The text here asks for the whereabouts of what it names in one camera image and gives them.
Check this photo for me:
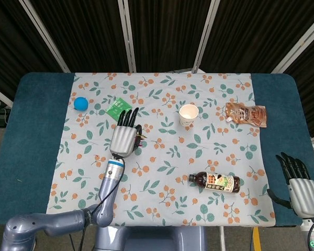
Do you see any blue ball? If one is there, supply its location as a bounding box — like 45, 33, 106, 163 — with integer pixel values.
73, 97, 89, 112

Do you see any grey robot torso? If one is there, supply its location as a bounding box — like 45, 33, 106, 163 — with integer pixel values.
93, 225, 207, 251

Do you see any dark blue table cover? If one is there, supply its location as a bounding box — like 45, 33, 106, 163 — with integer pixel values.
0, 72, 312, 228

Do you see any green foil packet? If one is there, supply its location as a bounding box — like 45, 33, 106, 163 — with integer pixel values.
105, 97, 133, 120

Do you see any brown spouted snack pouch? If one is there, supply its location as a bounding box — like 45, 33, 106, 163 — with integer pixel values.
225, 101, 267, 129

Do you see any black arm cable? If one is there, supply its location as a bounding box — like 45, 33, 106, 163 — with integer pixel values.
78, 156, 126, 251
306, 219, 314, 251

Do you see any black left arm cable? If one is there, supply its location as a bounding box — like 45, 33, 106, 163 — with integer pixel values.
78, 156, 126, 251

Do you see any dark tea bottle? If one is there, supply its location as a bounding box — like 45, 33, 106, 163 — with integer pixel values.
188, 171, 241, 195

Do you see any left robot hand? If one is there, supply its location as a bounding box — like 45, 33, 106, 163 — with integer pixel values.
109, 106, 145, 158

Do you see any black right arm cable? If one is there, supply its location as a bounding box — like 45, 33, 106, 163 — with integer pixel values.
306, 219, 314, 251

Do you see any floral patterned tablecloth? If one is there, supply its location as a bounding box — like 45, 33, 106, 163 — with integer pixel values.
46, 72, 277, 227

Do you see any white paper cup stack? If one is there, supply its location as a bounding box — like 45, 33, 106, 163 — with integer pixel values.
178, 104, 199, 127

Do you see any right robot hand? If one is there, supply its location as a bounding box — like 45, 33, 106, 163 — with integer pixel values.
266, 152, 314, 218

